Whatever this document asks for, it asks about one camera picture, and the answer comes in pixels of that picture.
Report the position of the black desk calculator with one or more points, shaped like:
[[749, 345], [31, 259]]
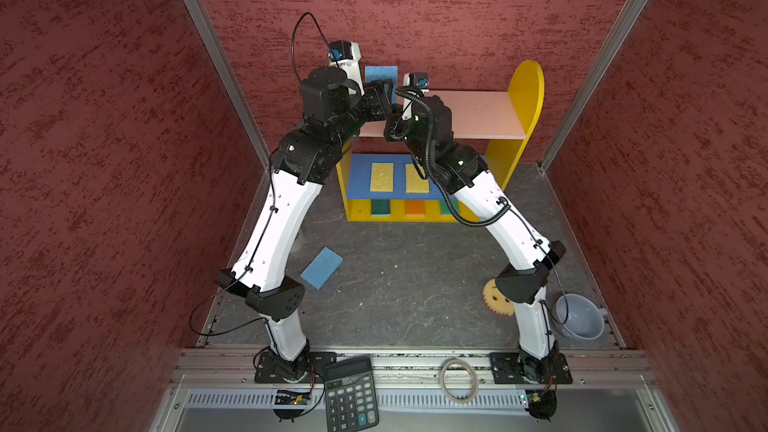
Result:
[[350, 395]]

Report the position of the right small circuit board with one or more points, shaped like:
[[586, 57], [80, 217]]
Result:
[[540, 398]]

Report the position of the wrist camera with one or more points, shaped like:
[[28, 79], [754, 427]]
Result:
[[417, 81], [347, 56]]

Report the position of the orange sponge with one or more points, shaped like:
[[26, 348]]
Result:
[[414, 208]]

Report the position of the blue sponge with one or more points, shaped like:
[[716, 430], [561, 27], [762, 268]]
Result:
[[386, 73], [321, 268]]

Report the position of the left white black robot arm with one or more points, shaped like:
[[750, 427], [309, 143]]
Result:
[[297, 171]]

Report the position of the dark green scouring sponge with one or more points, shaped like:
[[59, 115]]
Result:
[[380, 208]]

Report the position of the yellow pink blue shelf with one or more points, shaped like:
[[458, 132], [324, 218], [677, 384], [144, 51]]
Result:
[[506, 120]]

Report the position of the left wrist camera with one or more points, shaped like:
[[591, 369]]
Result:
[[347, 56]]

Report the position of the left small circuit board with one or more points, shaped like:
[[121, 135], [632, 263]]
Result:
[[287, 398]]

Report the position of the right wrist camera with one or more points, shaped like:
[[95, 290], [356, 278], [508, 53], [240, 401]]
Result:
[[417, 81]]

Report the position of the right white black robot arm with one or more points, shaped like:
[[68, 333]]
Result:
[[475, 199]]

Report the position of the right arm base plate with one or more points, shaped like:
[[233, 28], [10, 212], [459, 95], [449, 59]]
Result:
[[507, 369]]

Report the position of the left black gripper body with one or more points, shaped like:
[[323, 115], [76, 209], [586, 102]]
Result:
[[371, 106]]

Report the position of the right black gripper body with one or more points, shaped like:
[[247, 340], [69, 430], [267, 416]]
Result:
[[405, 128]]

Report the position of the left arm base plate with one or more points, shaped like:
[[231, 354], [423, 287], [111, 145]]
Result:
[[270, 368]]

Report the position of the bright green sponge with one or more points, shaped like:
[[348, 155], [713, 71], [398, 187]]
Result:
[[446, 210]]

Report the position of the yellow smiley face sponge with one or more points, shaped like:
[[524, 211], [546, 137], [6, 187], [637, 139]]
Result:
[[495, 301]]

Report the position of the small circuit board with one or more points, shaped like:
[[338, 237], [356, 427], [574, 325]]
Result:
[[540, 398], [287, 398]]

